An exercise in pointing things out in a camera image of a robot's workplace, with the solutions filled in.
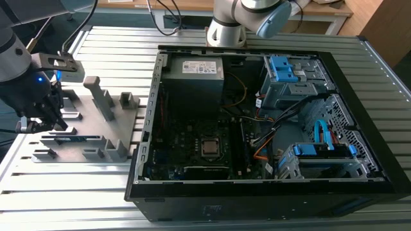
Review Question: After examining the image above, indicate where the black wire bundle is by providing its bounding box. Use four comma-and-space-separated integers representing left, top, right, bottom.
253, 94, 331, 147

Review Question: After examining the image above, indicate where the grey metal disk bay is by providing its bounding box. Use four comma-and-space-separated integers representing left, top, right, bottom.
275, 143, 370, 180

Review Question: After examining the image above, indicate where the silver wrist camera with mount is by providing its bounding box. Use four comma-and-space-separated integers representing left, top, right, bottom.
31, 52, 87, 82

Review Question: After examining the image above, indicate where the grey power supply unit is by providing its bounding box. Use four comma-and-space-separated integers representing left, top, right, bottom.
161, 55, 226, 110

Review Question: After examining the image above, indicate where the CPU socket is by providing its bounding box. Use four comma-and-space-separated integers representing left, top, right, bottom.
199, 136, 225, 160

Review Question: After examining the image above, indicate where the RAM stick with blue label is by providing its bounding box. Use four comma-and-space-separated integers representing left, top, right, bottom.
42, 135, 101, 143

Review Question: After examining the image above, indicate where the wooden cabinet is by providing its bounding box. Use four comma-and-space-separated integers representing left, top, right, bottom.
339, 0, 411, 69

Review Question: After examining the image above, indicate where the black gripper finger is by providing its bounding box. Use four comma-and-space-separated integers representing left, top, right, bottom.
27, 116, 52, 133
35, 81, 70, 132

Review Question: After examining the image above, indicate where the grey parts rack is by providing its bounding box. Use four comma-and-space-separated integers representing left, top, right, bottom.
31, 76, 141, 164

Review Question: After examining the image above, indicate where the black open PC case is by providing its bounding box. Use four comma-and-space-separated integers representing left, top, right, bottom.
125, 44, 411, 223

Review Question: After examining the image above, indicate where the silver CPU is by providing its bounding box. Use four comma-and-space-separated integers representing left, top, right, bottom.
205, 141, 222, 154

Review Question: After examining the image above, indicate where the blue carrier with black disk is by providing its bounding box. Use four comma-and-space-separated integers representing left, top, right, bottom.
294, 142, 358, 159

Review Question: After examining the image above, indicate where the dark green motherboard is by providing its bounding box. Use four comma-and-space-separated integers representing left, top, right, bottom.
145, 117, 277, 181

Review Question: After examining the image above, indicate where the wooden desk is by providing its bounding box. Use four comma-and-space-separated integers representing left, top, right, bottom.
97, 0, 354, 34

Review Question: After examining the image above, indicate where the blue flat wire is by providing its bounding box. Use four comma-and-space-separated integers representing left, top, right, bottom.
314, 119, 335, 151

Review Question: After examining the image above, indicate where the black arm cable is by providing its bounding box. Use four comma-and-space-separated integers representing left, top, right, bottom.
62, 0, 99, 53

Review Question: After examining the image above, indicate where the orange wire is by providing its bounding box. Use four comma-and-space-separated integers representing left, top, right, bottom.
254, 136, 277, 161

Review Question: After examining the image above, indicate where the grey metal drive cage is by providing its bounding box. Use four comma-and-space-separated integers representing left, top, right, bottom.
259, 54, 338, 113

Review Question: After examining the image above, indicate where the black graphics card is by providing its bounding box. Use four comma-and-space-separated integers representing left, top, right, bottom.
185, 165, 231, 180

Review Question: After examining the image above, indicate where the yellow wire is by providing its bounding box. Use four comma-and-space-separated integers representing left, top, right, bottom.
225, 72, 249, 108

